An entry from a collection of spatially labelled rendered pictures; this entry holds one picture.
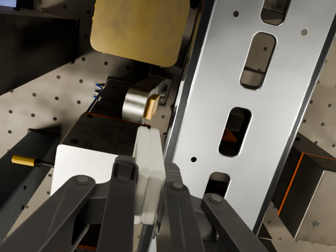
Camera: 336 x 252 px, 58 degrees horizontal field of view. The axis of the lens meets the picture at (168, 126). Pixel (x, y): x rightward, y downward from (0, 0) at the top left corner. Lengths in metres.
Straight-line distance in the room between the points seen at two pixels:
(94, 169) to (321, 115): 0.64
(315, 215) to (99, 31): 0.39
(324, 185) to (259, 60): 0.36
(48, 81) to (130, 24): 0.45
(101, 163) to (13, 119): 0.49
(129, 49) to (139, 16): 0.03
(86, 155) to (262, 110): 0.25
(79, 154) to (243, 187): 0.26
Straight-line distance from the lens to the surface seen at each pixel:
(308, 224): 0.52
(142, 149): 0.17
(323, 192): 0.50
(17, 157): 0.47
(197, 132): 0.43
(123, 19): 0.32
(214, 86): 0.42
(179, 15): 0.32
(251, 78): 0.44
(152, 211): 0.16
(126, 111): 0.30
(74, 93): 0.73
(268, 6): 0.44
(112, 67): 0.71
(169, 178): 0.17
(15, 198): 0.56
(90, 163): 0.32
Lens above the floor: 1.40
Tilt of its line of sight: 71 degrees down
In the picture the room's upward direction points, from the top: 168 degrees clockwise
